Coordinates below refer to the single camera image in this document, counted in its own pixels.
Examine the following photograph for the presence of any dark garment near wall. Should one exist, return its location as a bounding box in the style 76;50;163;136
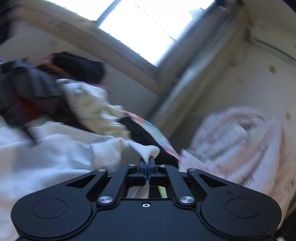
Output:
52;52;105;84

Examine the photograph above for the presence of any cream crumpled garment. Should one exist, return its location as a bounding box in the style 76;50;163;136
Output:
56;78;130;139

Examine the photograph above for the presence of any dark red garment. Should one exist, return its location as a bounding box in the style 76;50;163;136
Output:
19;52;105;130

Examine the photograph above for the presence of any floral quilt bedspread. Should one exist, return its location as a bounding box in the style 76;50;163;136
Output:
126;112;181;164

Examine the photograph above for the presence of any white garment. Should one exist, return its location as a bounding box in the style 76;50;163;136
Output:
1;119;159;240

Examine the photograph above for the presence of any window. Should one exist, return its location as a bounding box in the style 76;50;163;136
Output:
46;1;218;67

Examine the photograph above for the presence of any black garment on bed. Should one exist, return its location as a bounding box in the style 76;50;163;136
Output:
118;116;178;168

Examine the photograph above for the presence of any pink white blanket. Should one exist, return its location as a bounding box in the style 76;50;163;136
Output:
181;108;295;215

